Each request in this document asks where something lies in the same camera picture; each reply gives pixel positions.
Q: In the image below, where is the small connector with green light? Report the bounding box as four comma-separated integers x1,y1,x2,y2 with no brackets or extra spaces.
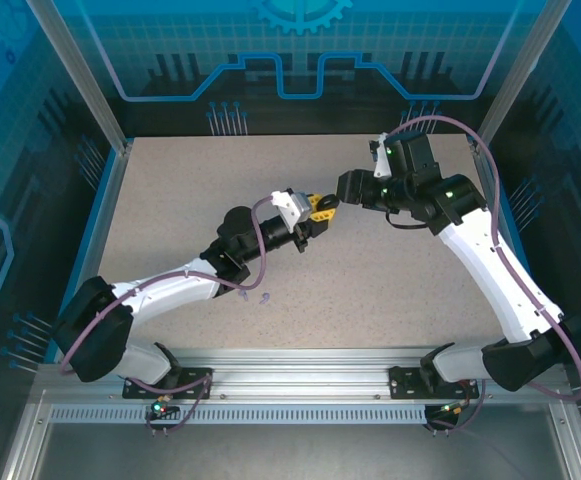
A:
148,397,180,422

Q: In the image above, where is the small connector with orange plug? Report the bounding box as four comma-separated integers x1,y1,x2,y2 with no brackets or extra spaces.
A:
437,399,471,419

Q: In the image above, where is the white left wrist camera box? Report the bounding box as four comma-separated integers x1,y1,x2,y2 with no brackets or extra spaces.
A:
270,188,312,227

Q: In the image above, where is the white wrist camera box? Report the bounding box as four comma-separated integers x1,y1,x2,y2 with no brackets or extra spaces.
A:
270,188,312,227
368,132,394,180

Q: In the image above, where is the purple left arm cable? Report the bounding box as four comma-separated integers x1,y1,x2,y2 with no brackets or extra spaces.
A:
58,195,275,439

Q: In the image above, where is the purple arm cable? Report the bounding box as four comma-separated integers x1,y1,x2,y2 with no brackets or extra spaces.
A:
387,114,581,437
58,195,275,439

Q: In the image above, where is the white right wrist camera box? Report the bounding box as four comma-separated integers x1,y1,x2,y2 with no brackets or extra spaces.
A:
368,132,394,180

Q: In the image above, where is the thin black right wrist wire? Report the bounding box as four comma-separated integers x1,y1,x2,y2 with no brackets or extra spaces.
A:
386,209,430,231

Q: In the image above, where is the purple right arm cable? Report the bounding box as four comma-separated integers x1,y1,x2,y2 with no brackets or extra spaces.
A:
387,114,581,437

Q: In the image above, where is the blue and aluminium side rail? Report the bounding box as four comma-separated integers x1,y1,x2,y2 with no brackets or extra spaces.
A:
469,139,566,361
54,142,134,364

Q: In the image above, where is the aluminium mounting rail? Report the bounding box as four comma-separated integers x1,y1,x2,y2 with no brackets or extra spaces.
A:
37,347,571,404

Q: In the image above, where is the aluminium frame post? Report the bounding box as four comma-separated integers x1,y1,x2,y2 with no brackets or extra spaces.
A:
472,0,574,154
24,0,134,154

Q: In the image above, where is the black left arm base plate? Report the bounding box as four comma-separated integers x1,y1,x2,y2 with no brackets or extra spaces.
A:
122,367,215,400

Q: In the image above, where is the slotted grey cable duct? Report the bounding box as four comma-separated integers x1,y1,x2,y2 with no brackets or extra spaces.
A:
47,404,446,426

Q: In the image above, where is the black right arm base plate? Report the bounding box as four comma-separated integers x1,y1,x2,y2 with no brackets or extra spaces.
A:
388,364,477,400

